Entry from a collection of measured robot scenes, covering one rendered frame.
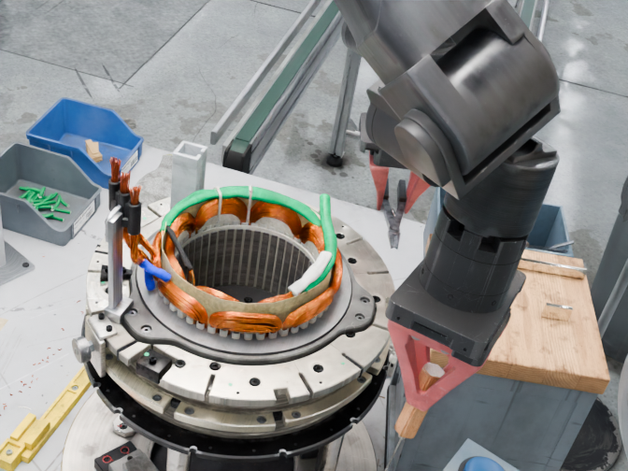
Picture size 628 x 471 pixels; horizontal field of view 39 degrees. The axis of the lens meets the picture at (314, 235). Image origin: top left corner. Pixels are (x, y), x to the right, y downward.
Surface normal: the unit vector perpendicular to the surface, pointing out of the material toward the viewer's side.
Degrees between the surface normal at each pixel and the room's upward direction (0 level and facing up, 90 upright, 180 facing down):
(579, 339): 0
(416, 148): 121
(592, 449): 0
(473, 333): 8
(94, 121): 87
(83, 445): 0
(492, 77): 41
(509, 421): 90
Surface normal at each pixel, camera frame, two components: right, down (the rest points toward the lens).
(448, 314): 0.21, -0.84
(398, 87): -0.75, 0.64
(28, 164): -0.28, 0.53
